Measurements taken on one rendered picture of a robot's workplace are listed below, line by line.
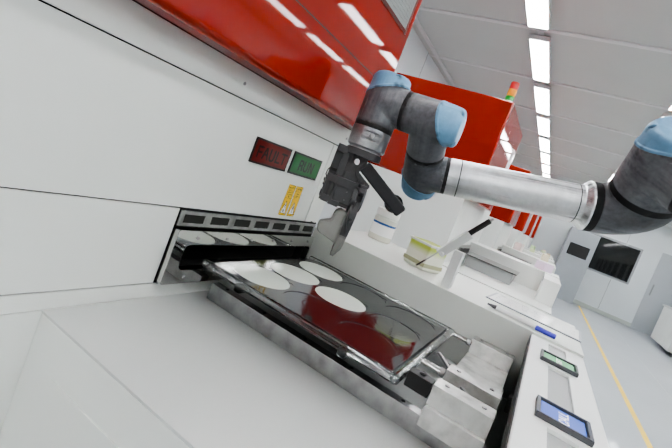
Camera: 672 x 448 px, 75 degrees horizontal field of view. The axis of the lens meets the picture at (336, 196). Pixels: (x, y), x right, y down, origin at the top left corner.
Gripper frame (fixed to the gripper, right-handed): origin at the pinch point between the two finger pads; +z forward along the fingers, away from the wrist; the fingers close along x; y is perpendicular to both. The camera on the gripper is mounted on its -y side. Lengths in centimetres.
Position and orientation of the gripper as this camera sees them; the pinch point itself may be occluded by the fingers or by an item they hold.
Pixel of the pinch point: (337, 250)
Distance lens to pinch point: 86.1
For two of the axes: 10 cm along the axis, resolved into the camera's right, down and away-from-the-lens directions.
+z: -3.6, 9.3, 0.7
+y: -9.3, -3.6, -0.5
